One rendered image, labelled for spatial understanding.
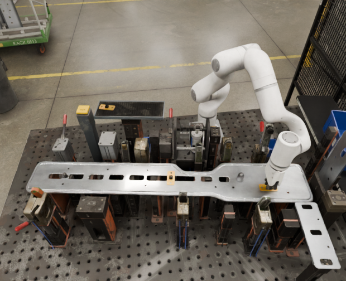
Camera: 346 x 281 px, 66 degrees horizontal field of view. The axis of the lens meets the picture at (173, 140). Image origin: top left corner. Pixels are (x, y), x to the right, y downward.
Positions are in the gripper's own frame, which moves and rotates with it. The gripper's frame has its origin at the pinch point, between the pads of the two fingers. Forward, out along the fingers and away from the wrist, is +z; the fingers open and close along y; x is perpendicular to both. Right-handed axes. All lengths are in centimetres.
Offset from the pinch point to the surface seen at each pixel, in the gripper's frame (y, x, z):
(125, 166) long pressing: -12, -70, 4
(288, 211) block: 11.0, 7.3, 5.2
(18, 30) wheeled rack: -332, -298, 77
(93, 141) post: -36, -94, 11
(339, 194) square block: 6.5, 28.5, -2.8
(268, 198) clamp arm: 13.0, -5.5, -8.4
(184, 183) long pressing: -1.9, -39.8, 3.5
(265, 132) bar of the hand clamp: -19.6, -1.1, -14.5
